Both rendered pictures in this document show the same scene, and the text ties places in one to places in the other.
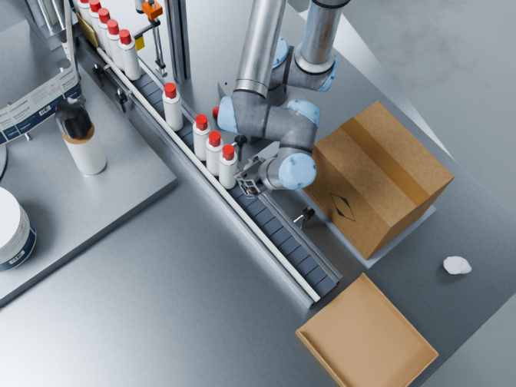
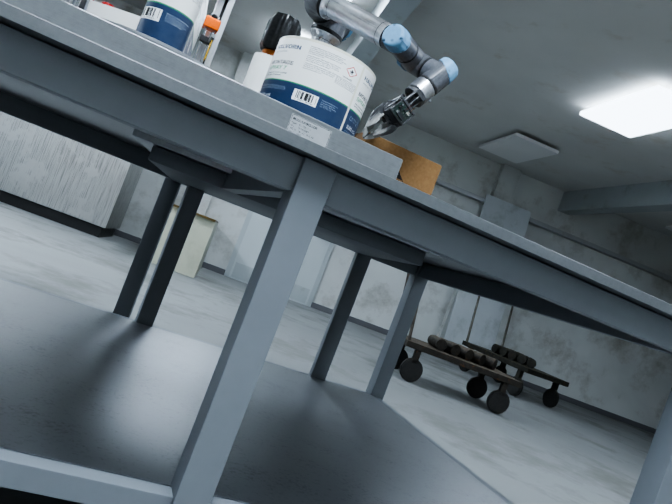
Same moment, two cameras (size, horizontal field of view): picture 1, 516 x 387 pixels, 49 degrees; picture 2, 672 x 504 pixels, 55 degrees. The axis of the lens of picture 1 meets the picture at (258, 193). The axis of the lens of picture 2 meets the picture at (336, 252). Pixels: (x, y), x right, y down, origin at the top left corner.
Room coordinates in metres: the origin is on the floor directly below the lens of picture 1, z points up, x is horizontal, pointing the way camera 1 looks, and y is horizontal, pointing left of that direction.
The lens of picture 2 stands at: (-0.23, 1.74, 0.66)
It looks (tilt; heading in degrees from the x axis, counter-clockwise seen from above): 1 degrees up; 297
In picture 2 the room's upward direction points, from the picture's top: 21 degrees clockwise
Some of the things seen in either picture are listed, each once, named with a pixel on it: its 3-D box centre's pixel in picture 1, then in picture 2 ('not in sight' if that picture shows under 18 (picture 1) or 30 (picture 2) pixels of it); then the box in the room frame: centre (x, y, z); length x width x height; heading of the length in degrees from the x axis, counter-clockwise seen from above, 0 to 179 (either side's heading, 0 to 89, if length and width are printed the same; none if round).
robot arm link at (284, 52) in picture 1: (269, 61); not in sight; (1.09, 0.03, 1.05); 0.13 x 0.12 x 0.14; 86
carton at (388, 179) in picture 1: (372, 182); (378, 186); (0.77, -0.32, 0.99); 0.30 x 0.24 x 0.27; 46
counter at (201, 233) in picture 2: not in sight; (182, 237); (5.10, -4.58, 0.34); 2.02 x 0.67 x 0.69; 127
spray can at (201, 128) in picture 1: (202, 137); not in sight; (0.83, 0.19, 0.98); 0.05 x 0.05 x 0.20
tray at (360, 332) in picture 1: (365, 343); not in sight; (0.34, -0.36, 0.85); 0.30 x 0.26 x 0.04; 48
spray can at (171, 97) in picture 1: (172, 107); not in sight; (0.92, 0.29, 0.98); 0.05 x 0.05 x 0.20
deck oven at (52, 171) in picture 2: not in sight; (78, 134); (6.66, -3.87, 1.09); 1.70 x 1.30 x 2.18; 37
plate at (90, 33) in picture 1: (87, 31); not in sight; (1.19, 0.63, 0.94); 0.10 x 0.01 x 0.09; 48
